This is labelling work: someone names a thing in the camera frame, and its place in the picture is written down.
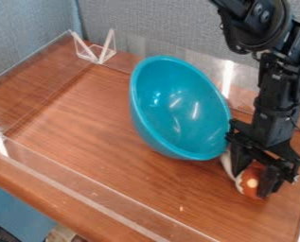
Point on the clear acrylic barrier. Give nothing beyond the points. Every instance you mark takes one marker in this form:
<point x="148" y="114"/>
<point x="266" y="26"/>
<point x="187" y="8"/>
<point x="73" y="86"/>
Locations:
<point x="235" y="78"/>
<point x="99" y="212"/>

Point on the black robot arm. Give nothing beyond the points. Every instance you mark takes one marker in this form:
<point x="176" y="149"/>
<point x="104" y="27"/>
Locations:
<point x="260" y="28"/>

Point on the white and brown toy mushroom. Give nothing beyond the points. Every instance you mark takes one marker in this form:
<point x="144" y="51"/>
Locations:
<point x="247" y="181"/>

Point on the clear acrylic front barrier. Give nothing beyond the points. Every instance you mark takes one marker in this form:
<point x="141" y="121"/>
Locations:
<point x="99" y="212"/>

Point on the blue plastic bowl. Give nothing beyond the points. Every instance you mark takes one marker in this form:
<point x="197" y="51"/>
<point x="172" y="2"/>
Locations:
<point x="179" y="111"/>

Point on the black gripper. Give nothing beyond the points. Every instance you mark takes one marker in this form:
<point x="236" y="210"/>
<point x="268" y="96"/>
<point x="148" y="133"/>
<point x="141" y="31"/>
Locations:
<point x="263" y="141"/>

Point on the clear acrylic back barrier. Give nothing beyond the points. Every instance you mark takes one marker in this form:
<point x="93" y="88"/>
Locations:
<point x="235" y="78"/>

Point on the clear acrylic corner bracket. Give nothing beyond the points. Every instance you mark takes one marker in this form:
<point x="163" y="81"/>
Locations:
<point x="99" y="54"/>

